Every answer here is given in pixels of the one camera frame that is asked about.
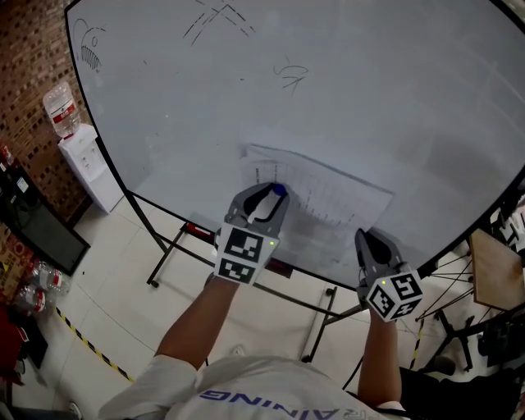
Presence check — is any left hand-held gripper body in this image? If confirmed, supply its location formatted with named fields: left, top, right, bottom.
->
left=212, top=212, right=282, bottom=285

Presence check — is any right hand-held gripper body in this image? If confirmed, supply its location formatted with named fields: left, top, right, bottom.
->
left=355, top=265, right=424, bottom=324

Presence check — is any white printed paper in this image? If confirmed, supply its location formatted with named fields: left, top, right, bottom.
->
left=239, top=142, right=395, bottom=264

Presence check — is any black-framed whiteboard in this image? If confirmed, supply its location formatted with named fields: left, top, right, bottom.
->
left=64, top=0, right=525, bottom=292

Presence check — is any person's right forearm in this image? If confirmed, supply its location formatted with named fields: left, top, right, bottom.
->
left=357, top=313, right=404, bottom=406

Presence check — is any person's left forearm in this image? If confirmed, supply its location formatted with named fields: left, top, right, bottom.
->
left=155, top=273, right=241, bottom=370

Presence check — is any person's white shirt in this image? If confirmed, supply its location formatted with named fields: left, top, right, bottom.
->
left=98, top=354, right=411, bottom=420

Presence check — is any white water dispenser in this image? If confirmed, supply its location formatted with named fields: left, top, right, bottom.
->
left=57, top=122, right=125, bottom=214

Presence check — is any clear plastic water bottle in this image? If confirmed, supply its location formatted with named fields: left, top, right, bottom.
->
left=13, top=285, right=57, bottom=317
left=30, top=262, right=71, bottom=297

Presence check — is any clear water jug red label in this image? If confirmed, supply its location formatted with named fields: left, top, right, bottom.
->
left=42, top=80, right=82, bottom=139

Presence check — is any black glass-door fridge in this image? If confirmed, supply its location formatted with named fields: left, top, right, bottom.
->
left=0, top=163, right=92, bottom=277

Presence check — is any orange cardboard box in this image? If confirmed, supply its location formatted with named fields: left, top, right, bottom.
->
left=0, top=223, right=33, bottom=305

